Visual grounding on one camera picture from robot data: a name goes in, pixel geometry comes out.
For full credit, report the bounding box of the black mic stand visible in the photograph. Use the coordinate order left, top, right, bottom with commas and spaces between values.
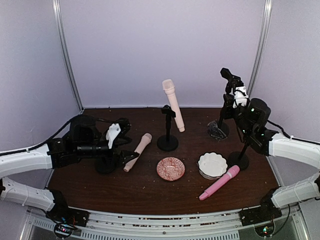
157, 105, 179, 152
211, 67, 244, 141
94, 159, 117, 175
226, 144, 249, 171

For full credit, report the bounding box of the cream microphone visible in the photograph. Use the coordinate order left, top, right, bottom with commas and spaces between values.
162, 79, 185, 133
123, 133, 152, 173

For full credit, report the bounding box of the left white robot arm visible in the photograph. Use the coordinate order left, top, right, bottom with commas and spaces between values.
0, 114, 140, 216

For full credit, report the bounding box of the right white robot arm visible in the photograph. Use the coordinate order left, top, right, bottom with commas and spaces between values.
217, 68, 320, 208

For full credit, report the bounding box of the black crumpled object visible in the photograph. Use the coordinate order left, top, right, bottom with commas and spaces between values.
207, 120, 229, 141

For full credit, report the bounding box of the red patterned dish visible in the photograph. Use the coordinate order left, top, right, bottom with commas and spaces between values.
156, 157, 186, 182

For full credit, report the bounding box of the pink microphone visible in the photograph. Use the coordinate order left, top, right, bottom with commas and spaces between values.
198, 165, 240, 201

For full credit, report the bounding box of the white scalloped bowl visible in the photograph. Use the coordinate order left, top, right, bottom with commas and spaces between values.
197, 152, 228, 180

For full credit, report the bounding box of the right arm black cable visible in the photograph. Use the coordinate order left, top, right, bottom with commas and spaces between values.
266, 119, 320, 146

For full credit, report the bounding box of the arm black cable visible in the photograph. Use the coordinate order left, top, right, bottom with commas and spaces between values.
0, 117, 113, 155
266, 119, 320, 146

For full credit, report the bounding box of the right aluminium frame post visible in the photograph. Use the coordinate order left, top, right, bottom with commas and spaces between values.
247, 0, 273, 97

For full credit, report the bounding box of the aluminium frame post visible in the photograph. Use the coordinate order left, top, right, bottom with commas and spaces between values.
52, 0, 84, 113
247, 0, 273, 97

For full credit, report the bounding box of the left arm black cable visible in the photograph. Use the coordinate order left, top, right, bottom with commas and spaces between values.
0, 117, 113, 155

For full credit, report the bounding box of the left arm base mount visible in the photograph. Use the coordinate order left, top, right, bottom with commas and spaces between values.
43, 207, 90, 239

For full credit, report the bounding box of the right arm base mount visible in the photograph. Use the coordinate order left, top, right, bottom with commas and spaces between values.
239, 206, 282, 238

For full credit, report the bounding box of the front aluminium rail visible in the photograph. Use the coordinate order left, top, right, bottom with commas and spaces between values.
24, 197, 305, 240

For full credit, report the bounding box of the left aluminium frame post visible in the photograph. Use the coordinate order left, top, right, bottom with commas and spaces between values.
52, 0, 84, 113

